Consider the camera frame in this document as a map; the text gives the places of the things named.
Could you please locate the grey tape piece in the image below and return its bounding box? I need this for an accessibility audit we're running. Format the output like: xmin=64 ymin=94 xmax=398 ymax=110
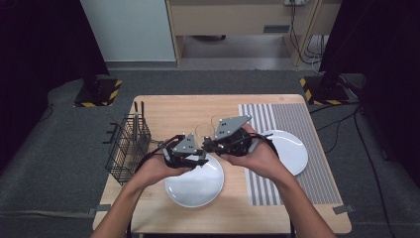
xmin=332 ymin=204 xmax=357 ymax=215
xmin=87 ymin=203 xmax=112 ymax=216

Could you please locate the black stand post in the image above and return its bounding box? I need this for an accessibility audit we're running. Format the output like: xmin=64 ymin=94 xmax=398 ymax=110
xmin=320 ymin=70 xmax=342 ymax=91
xmin=83 ymin=74 xmax=102 ymax=97

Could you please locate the white round plate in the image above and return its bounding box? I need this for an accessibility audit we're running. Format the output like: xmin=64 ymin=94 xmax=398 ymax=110
xmin=163 ymin=152 xmax=226 ymax=208
xmin=261 ymin=129 xmax=310 ymax=177

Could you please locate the grey striped placemat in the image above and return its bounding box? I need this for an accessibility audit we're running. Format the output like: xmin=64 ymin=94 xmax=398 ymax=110
xmin=238 ymin=103 xmax=343 ymax=206

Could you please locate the white panel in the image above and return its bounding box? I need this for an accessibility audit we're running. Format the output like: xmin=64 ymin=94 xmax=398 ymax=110
xmin=79 ymin=0 xmax=176 ymax=62

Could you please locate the thin black floor cable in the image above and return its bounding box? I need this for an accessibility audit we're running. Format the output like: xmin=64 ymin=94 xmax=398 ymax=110
xmin=324 ymin=122 xmax=342 ymax=156
xmin=37 ymin=102 xmax=54 ymax=123
xmin=309 ymin=101 xmax=362 ymax=115
xmin=316 ymin=111 xmax=359 ymax=132

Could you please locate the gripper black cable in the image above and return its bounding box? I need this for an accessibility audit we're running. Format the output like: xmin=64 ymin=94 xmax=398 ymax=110
xmin=126 ymin=133 xmax=186 ymax=238
xmin=251 ymin=131 xmax=296 ymax=238

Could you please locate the steel slim utensil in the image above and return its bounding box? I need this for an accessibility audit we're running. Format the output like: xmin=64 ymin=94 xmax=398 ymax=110
xmin=133 ymin=112 xmax=140 ymax=145

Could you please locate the black curtain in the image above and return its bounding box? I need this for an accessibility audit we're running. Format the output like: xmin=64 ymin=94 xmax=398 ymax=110
xmin=0 ymin=0 xmax=111 ymax=173
xmin=318 ymin=0 xmax=420 ymax=189

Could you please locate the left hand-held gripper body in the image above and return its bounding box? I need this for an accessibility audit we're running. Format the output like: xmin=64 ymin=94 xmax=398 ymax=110
xmin=161 ymin=133 xmax=199 ymax=171

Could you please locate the person's right hand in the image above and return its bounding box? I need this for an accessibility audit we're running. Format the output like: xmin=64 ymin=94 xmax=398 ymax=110
xmin=219 ymin=141 xmax=289 ymax=186

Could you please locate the black yellow-striped stand base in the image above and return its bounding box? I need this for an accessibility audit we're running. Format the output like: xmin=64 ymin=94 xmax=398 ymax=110
xmin=72 ymin=77 xmax=124 ymax=109
xmin=299 ymin=74 xmax=351 ymax=106

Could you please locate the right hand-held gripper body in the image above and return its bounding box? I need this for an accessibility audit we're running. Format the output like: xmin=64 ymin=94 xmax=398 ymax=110
xmin=214 ymin=114 xmax=278 ymax=158

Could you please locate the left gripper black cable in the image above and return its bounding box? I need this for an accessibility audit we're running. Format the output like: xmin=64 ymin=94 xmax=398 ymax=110
xmin=126 ymin=133 xmax=186 ymax=238

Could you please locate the long black floor cable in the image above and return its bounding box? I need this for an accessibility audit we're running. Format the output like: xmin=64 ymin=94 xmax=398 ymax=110
xmin=353 ymin=105 xmax=397 ymax=238

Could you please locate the light wooden desk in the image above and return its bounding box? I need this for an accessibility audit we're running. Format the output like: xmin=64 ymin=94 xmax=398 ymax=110
xmin=164 ymin=0 xmax=345 ymax=68

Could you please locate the hanging black cable bundle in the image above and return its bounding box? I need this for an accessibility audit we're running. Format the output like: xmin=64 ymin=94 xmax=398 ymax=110
xmin=288 ymin=0 xmax=324 ymax=66

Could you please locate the black wire cutlery basket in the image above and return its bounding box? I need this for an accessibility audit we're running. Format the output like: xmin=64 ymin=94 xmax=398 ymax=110
xmin=102 ymin=113 xmax=153 ymax=186

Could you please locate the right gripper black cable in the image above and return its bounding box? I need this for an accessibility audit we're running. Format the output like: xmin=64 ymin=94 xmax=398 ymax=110
xmin=251 ymin=131 xmax=296 ymax=238

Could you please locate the person's left hand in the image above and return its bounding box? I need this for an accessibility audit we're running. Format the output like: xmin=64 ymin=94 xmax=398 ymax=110
xmin=133 ymin=154 xmax=194 ymax=195

